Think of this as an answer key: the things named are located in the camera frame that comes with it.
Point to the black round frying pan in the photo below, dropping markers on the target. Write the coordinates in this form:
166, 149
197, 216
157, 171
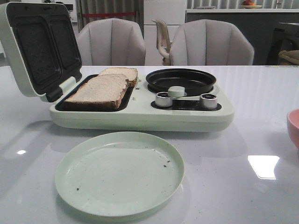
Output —
195, 82

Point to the left grey upholstered chair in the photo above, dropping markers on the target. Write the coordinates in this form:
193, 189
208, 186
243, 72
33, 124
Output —
111, 42

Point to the right silver control knob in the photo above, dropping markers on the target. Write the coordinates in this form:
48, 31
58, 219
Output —
208, 101

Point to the grey upholstered chair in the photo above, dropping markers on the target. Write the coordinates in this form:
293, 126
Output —
210, 42
111, 42

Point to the right grey upholstered chair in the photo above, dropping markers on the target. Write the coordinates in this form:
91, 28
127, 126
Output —
210, 42

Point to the fruit plate on counter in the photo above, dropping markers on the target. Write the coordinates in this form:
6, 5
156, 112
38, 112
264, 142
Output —
248, 4

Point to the mint green round plate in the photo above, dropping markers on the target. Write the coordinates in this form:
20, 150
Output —
120, 175

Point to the pink bowl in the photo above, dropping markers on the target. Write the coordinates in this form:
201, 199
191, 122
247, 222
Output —
293, 126

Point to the white cabinet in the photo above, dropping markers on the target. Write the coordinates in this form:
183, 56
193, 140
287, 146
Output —
172, 12

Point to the mint green breakfast maker base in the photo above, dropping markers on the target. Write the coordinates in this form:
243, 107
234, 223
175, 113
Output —
139, 115

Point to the beige office chair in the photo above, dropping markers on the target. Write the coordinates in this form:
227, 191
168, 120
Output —
163, 43

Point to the dark grey counter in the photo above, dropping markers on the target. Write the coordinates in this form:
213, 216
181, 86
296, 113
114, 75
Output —
268, 30

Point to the bread slice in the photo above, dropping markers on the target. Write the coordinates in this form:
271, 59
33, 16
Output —
100, 92
130, 73

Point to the silver control knob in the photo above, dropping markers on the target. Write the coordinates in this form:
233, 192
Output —
163, 99
208, 101

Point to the mint green breakfast maker lid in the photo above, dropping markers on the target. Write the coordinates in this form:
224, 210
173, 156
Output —
41, 48

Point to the left silver control knob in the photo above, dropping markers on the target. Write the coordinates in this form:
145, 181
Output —
163, 99

